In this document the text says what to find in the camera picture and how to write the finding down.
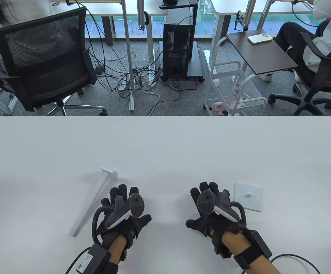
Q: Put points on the person's right hand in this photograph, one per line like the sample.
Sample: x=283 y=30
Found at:
x=202 y=225

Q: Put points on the person's left hand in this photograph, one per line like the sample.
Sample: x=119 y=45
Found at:
x=136 y=225

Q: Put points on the white T-shaped stand pole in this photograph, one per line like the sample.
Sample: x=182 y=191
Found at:
x=89 y=204

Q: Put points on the white headphone stand base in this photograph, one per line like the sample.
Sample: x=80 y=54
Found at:
x=252 y=202

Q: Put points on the person's left forearm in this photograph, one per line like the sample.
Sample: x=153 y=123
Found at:
x=116 y=248

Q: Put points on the grey white left hand controller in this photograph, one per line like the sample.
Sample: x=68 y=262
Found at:
x=116 y=218

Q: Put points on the grey white hand controller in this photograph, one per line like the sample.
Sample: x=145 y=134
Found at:
x=116 y=218
x=205 y=202

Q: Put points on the grey white right hand controller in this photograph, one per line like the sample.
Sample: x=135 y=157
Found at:
x=205 y=202

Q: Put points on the black left wrist sensor box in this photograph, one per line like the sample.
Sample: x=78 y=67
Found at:
x=94 y=257

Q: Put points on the black wrist sensor box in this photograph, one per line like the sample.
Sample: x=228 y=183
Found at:
x=259 y=244
x=94 y=257

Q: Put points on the black right wrist sensor box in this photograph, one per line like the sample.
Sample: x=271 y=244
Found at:
x=259 y=244

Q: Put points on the red label bottle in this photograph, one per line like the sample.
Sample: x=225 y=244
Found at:
x=217 y=106

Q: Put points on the black computer cart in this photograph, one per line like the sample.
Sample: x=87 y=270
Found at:
x=194 y=65

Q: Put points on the black power adapter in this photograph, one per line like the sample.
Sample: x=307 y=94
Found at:
x=99 y=69

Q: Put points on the black computer tower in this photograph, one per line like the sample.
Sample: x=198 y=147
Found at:
x=179 y=48

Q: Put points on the black mesh office chair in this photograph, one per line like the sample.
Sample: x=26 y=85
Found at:
x=45 y=71

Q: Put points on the brown side table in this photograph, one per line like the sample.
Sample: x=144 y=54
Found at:
x=259 y=54

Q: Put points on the black office chair with armrests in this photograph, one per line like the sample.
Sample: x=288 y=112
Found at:
x=325 y=77

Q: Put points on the white phone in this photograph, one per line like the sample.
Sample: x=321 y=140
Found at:
x=258 y=39

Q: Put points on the white desk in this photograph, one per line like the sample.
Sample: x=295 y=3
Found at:
x=228 y=7
x=102 y=10

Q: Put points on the tall aluminium profile post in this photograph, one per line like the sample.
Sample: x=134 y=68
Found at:
x=128 y=57

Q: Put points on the white metal frame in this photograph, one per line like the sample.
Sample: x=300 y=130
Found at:
x=11 y=102

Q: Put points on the black clamp bracket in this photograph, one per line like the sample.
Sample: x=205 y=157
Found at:
x=239 y=18

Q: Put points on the short aluminium profile post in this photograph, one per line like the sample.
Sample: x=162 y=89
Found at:
x=141 y=14

